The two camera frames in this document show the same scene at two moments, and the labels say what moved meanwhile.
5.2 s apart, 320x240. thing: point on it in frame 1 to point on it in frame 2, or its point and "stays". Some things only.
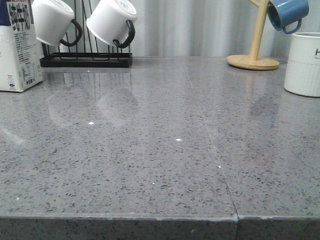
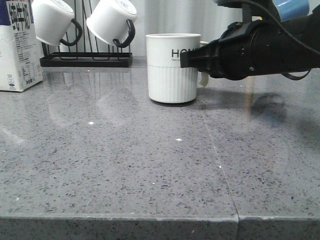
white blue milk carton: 20,62 stays
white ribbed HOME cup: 302,73 to 168,82
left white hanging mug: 54,22 stays
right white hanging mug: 112,21 stays
